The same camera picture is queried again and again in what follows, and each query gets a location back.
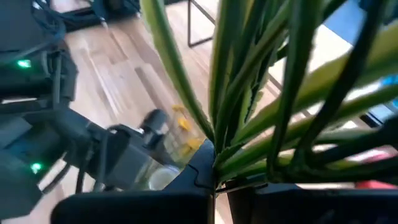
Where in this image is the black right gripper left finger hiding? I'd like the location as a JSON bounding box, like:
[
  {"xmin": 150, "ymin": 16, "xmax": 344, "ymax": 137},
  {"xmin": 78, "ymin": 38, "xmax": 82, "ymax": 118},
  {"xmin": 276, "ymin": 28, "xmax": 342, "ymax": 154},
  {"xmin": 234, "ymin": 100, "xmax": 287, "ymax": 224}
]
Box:
[{"xmin": 51, "ymin": 139, "xmax": 216, "ymax": 224}]

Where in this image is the red desk lamp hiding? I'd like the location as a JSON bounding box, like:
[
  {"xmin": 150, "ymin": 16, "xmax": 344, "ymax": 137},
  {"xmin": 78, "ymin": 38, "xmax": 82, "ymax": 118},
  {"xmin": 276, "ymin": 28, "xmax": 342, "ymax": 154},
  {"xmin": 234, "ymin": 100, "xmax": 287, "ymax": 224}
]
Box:
[{"xmin": 351, "ymin": 148, "xmax": 398, "ymax": 190}]

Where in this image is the wooden shelf with black frame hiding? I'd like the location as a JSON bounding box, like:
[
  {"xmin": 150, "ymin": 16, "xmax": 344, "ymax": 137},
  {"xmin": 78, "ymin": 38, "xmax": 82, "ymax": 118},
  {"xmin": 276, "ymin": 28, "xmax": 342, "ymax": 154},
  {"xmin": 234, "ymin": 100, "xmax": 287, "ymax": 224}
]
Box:
[{"xmin": 187, "ymin": 0, "xmax": 217, "ymax": 48}]

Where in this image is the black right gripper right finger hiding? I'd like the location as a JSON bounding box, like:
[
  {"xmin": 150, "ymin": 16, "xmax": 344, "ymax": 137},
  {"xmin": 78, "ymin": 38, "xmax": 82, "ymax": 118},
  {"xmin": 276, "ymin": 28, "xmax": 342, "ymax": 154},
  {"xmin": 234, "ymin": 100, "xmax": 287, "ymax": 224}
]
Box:
[{"xmin": 226, "ymin": 182, "xmax": 398, "ymax": 224}]

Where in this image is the diamond-cut clear glass vase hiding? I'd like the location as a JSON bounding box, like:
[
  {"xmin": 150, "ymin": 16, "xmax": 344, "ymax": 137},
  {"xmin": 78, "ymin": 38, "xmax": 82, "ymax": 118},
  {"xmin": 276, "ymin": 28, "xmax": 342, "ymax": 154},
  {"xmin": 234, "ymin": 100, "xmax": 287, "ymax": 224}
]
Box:
[{"xmin": 136, "ymin": 124, "xmax": 205, "ymax": 191}]

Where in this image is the yellow artificial flower bunch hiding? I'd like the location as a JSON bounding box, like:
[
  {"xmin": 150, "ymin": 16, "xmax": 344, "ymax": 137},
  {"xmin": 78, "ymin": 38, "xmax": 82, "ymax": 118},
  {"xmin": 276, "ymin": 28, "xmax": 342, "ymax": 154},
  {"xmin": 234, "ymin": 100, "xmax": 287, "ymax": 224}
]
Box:
[{"xmin": 172, "ymin": 104, "xmax": 205, "ymax": 156}]

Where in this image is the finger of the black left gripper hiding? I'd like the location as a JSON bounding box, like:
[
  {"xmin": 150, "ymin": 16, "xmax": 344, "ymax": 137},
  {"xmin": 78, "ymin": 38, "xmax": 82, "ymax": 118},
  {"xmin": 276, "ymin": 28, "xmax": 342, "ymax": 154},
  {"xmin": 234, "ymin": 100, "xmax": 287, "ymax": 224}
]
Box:
[{"xmin": 141, "ymin": 108, "xmax": 170, "ymax": 149}]

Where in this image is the blue artificial flower bunch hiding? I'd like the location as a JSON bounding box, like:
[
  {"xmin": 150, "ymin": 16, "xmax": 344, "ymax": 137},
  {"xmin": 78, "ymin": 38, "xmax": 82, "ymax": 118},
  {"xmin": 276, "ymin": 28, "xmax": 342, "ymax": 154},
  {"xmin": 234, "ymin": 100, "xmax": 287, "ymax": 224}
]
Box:
[{"xmin": 139, "ymin": 0, "xmax": 398, "ymax": 187}]

